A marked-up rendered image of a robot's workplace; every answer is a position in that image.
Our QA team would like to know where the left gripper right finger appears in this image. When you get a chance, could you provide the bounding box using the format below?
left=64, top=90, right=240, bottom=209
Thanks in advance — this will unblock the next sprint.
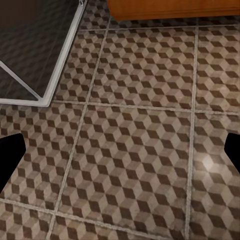
left=224, top=133, right=240, bottom=172

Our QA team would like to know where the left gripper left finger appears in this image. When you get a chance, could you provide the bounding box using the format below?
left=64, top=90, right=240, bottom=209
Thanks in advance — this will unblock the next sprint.
left=0, top=133, right=26, bottom=193

